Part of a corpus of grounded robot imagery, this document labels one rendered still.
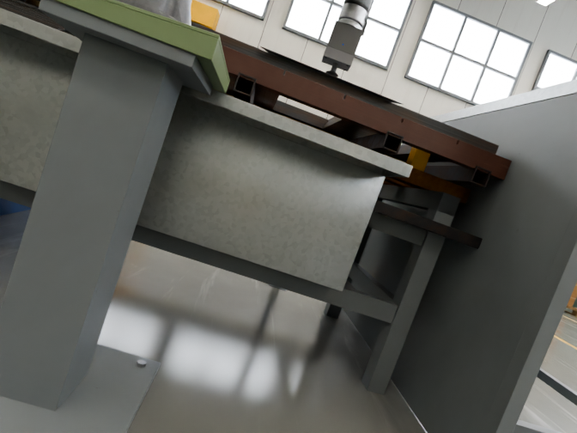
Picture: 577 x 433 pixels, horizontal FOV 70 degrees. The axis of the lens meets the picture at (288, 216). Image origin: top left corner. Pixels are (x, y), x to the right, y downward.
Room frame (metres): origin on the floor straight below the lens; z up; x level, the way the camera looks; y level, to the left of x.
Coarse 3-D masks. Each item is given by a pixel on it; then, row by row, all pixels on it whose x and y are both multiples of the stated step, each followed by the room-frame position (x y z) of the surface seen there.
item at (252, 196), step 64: (0, 64) 1.01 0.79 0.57; (64, 64) 1.03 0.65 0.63; (0, 128) 1.02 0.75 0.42; (192, 128) 1.08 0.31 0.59; (256, 128) 1.10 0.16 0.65; (192, 192) 1.09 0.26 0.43; (256, 192) 1.11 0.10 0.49; (320, 192) 1.13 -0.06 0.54; (256, 256) 1.12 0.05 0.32; (320, 256) 1.14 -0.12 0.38
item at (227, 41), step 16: (240, 48) 1.17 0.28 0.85; (256, 48) 1.18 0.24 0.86; (272, 64) 1.18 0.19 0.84; (288, 64) 1.19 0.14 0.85; (320, 80) 1.20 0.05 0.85; (336, 80) 1.21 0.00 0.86; (256, 96) 1.64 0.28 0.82; (272, 96) 1.52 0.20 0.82; (352, 96) 1.22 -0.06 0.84; (368, 96) 1.22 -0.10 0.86; (288, 112) 1.83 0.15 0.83; (304, 112) 1.85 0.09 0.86; (400, 112) 1.24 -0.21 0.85; (320, 128) 1.86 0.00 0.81; (336, 128) 1.71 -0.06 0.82; (352, 128) 1.58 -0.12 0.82; (432, 128) 1.25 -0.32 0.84; (448, 128) 1.26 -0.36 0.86; (480, 144) 1.28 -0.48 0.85; (432, 160) 1.65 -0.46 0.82
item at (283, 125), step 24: (0, 24) 1.04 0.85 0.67; (24, 24) 0.87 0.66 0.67; (48, 48) 1.06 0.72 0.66; (72, 48) 0.89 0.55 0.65; (192, 96) 1.11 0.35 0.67; (216, 96) 0.93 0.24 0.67; (240, 120) 1.13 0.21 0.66; (264, 120) 0.95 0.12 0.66; (288, 120) 0.95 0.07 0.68; (312, 144) 1.16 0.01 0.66; (336, 144) 0.97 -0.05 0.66; (384, 168) 1.19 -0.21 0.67; (408, 168) 1.00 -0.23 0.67
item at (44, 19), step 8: (0, 0) 0.93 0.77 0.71; (8, 0) 0.93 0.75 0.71; (16, 0) 0.93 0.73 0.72; (8, 8) 0.93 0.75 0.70; (16, 8) 0.93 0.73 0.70; (24, 8) 0.94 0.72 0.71; (32, 8) 0.94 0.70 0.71; (24, 16) 0.93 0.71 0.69; (32, 16) 0.94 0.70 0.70; (40, 16) 0.94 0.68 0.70; (48, 16) 0.94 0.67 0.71; (48, 24) 0.94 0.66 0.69; (56, 24) 0.95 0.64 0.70
